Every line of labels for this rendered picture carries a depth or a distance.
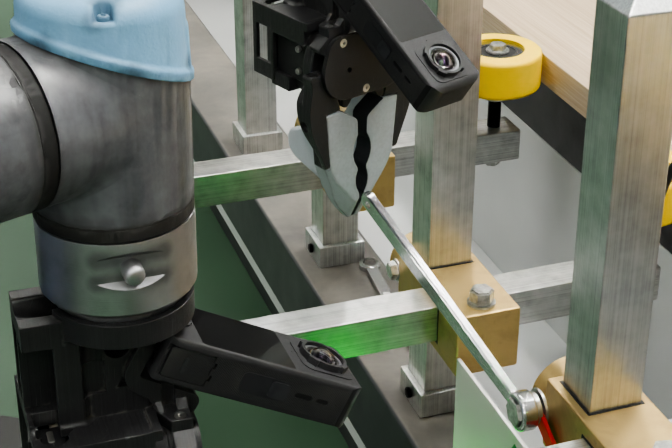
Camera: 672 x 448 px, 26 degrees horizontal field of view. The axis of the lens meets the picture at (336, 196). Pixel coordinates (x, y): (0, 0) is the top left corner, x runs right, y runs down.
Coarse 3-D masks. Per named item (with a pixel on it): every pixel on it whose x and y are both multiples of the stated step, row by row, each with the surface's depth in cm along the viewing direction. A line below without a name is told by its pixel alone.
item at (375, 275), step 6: (366, 258) 137; (372, 258) 137; (360, 264) 136; (366, 264) 137; (372, 264) 137; (378, 264) 136; (366, 270) 135; (372, 270) 135; (378, 270) 135; (372, 276) 134; (378, 276) 134; (372, 282) 134; (378, 282) 133; (384, 282) 133; (378, 288) 132; (384, 288) 132; (384, 294) 131; (408, 348) 124
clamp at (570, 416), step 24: (552, 384) 90; (552, 408) 90; (576, 408) 87; (624, 408) 87; (648, 408) 87; (552, 432) 91; (576, 432) 87; (600, 432) 85; (624, 432) 85; (648, 432) 85
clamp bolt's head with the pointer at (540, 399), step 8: (536, 392) 91; (512, 400) 91; (536, 400) 91; (544, 400) 91; (512, 408) 91; (544, 408) 91; (512, 416) 91; (520, 416) 90; (544, 416) 91; (520, 424) 91; (544, 424) 90; (544, 432) 91; (544, 440) 91; (552, 440) 90
